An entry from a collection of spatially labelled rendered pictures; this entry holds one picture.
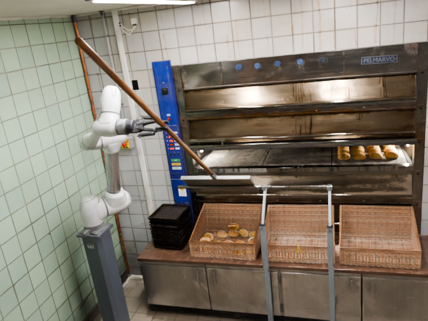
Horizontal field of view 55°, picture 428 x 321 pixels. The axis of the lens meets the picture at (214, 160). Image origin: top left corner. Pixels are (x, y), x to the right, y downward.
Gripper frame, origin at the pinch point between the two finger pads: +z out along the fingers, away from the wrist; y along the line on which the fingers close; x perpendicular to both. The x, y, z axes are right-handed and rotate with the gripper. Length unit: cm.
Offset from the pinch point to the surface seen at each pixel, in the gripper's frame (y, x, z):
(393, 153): -35, -154, 136
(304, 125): -49, -122, 67
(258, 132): -44, -124, 29
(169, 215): 24, -139, -48
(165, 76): -85, -91, -46
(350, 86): -71, -105, 102
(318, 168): -19, -144, 76
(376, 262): 55, -138, 117
